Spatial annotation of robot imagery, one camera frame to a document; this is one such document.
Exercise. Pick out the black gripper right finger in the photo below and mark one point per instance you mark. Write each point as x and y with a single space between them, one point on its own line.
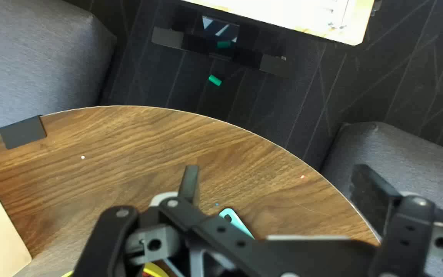
406 231

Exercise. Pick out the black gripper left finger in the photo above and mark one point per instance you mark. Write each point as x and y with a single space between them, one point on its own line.
215 231

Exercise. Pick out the teal plastic scoop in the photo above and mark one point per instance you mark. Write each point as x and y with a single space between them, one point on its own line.
233 221

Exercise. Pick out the grey fabric sofa seat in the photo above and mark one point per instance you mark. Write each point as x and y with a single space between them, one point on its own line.
30 56
400 155

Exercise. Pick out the green tape piece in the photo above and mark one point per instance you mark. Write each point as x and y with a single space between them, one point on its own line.
223 45
213 81

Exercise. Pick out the grey floor tape patch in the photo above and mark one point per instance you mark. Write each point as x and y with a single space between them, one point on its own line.
277 65
166 38

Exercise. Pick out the black tape patch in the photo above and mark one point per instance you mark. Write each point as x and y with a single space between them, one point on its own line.
21 131

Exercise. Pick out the cream flat panel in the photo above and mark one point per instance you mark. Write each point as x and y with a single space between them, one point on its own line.
292 13

